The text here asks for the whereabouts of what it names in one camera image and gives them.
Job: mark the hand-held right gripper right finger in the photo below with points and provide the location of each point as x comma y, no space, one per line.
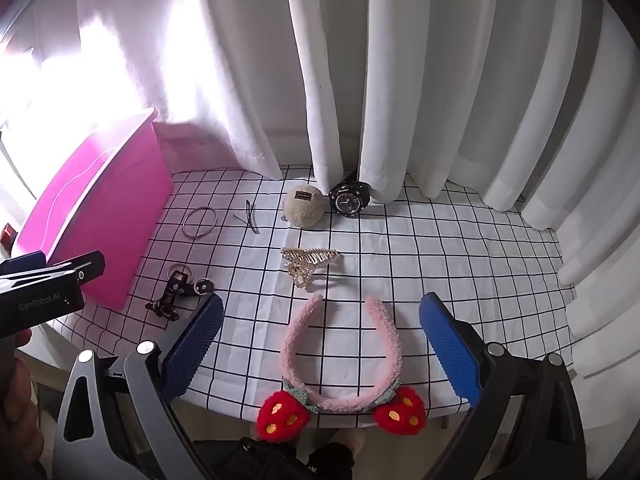
450,347

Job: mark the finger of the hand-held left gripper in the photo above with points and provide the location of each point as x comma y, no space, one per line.
82,264

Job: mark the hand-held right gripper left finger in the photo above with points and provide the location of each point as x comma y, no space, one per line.
196,342

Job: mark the pink plastic storage box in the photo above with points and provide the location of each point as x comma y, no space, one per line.
100,220

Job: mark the silver bangle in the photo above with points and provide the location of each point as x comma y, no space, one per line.
184,225

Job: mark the person's left hand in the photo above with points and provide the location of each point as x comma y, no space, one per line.
25,400

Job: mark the small red object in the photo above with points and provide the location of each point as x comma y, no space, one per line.
7,236

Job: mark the white checked tablecloth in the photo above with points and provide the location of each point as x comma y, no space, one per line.
400,270

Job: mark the pink strawberry headband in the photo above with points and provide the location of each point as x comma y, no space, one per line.
295,350

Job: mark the straight metal hair pin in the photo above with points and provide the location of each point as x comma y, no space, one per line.
240,219

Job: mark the gold hair claw clip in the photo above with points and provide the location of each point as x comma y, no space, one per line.
307,260

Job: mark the sheer white curtain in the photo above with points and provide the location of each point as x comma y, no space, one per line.
210,60

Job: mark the thick white curtain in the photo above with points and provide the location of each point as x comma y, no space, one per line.
450,85

